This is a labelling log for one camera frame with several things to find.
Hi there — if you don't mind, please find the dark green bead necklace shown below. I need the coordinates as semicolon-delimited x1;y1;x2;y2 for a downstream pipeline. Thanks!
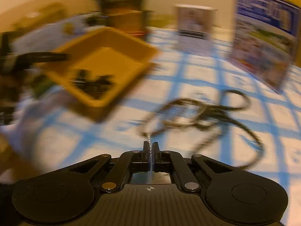
138;89;265;170

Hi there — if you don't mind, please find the orange plastic tray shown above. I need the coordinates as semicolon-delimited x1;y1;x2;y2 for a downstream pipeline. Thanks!
40;27;159;122

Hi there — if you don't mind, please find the blue checked tablecloth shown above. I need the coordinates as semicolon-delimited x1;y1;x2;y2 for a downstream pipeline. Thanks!
0;27;301;226

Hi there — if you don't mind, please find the small white product box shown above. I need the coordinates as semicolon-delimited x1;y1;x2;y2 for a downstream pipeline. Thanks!
175;4;216;57

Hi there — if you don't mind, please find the middle orange-label food bowl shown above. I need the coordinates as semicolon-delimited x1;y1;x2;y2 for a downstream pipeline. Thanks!
96;0;151;39

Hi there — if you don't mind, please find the blue milk carton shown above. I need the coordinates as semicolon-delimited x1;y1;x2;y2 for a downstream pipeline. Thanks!
229;0;300;92

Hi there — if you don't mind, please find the black ring jewelry in tray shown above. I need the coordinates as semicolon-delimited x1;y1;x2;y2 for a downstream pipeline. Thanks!
70;69;114;99

